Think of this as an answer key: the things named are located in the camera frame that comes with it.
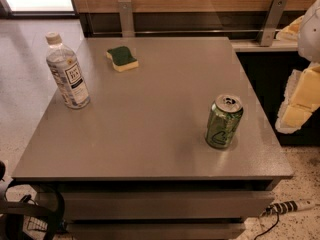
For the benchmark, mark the clear plastic water bottle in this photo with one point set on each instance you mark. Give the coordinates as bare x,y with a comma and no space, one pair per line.
64,66

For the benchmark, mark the right metal bracket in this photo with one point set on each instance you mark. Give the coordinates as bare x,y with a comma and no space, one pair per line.
267,33

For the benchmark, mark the green and yellow sponge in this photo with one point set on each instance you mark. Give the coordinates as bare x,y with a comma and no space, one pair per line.
122,59

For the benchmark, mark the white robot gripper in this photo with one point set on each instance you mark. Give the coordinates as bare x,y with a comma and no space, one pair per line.
310,34

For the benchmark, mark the green soda can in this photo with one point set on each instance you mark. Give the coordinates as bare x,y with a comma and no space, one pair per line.
224,117

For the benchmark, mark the grey drawer cabinet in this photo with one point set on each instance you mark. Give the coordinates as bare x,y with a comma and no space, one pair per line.
134,163

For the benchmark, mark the left metal bracket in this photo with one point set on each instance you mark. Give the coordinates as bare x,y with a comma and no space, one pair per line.
126,18

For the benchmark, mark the black chair frame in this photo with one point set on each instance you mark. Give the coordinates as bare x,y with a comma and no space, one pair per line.
13,213

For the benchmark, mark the white power strip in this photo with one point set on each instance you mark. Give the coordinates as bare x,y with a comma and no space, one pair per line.
288,207

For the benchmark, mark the metal bracket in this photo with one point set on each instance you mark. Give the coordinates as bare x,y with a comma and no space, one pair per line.
126,18
267,33

